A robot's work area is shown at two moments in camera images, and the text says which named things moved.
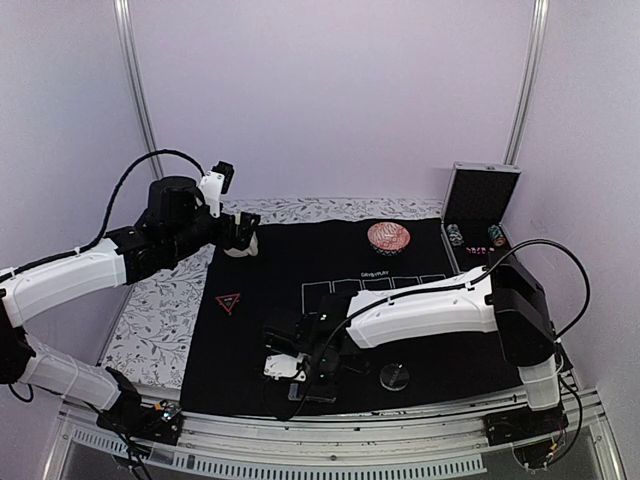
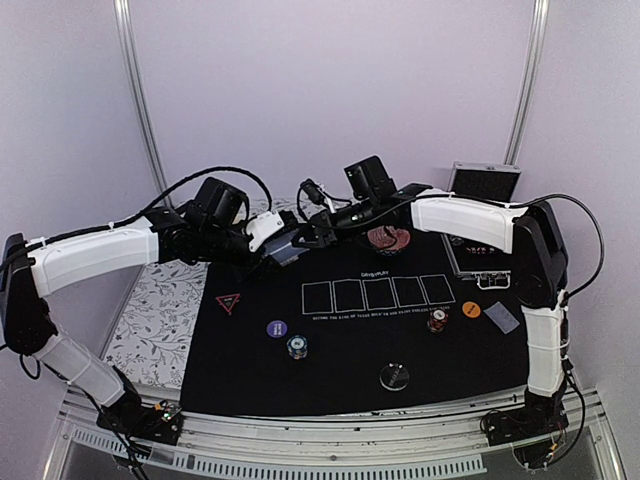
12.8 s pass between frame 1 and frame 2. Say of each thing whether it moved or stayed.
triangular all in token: stayed
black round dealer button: stayed
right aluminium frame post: stayed
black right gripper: moved
